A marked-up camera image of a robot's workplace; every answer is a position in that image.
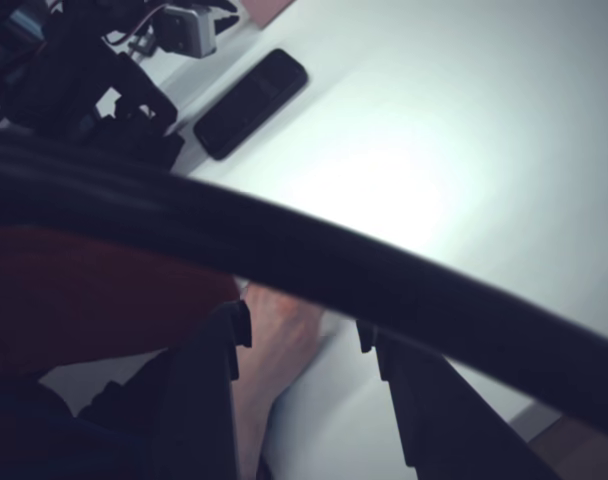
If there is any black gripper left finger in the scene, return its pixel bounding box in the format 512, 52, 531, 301
151, 299, 253, 480

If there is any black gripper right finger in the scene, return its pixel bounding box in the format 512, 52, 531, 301
356, 319, 560, 480

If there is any person's right forearm red sleeve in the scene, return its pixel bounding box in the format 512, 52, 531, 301
0, 224, 241, 384

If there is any person's right hand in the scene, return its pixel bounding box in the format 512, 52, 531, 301
232, 284, 331, 480

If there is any black smartphone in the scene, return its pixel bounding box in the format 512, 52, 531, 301
192, 48, 309, 162

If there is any thick black camera cable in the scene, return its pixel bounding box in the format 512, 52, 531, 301
0, 139, 608, 436

